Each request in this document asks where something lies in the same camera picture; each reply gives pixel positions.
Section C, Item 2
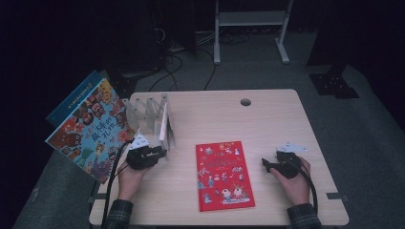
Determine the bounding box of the person's right hand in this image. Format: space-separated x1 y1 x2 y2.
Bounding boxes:
269 156 311 207

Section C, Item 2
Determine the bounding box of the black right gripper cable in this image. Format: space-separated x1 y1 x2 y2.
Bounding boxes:
286 158 319 215

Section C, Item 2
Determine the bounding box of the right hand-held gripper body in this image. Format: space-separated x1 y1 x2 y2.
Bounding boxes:
269 140 309 179

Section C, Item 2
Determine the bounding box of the animal picture book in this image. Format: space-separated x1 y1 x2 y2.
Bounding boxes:
45 77 137 185

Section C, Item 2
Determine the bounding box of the blue book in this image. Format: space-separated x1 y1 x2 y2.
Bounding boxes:
46 70 107 129

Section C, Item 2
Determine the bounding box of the black stand base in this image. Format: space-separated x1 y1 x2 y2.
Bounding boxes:
107 68 160 99

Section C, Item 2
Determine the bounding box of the person's left hand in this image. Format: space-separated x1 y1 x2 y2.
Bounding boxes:
117 157 151 202

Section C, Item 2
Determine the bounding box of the clear acrylic book rack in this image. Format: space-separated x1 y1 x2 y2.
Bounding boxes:
124 93 177 153

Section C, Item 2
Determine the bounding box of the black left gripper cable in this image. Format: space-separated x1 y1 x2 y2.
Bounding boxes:
100 138 137 228

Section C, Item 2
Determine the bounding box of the white metal stand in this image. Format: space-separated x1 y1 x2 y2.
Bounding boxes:
212 0 294 66

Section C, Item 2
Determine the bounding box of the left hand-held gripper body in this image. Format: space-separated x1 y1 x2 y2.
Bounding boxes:
125 133 158 171

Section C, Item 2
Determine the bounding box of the red picture book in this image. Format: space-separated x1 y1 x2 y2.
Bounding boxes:
195 140 257 213

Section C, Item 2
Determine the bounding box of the black floor cable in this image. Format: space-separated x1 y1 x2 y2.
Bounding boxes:
148 53 184 93
197 47 218 92

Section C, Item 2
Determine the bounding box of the black floor base plate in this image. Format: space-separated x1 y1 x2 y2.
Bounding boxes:
309 64 361 100

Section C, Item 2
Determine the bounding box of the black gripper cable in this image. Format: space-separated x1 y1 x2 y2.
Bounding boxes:
286 158 319 215
100 138 137 228

